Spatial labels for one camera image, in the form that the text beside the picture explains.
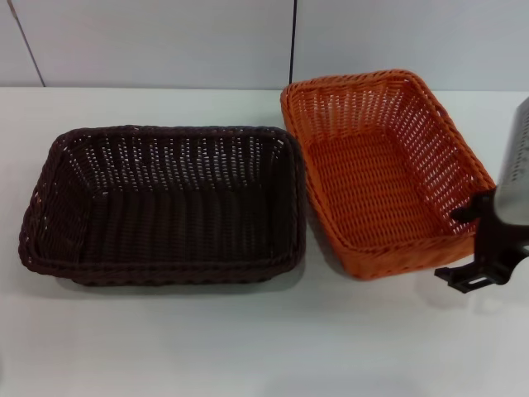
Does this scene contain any thin black cable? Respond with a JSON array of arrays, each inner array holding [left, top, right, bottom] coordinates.
[[290, 0, 299, 88]]

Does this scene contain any dark brown woven basket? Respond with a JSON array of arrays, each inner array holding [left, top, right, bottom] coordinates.
[[18, 123, 307, 287]]

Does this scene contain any orange woven basket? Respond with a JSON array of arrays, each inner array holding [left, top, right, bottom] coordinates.
[[279, 69, 497, 281]]

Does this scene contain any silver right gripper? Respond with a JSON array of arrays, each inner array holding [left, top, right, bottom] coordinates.
[[433, 97, 529, 295]]

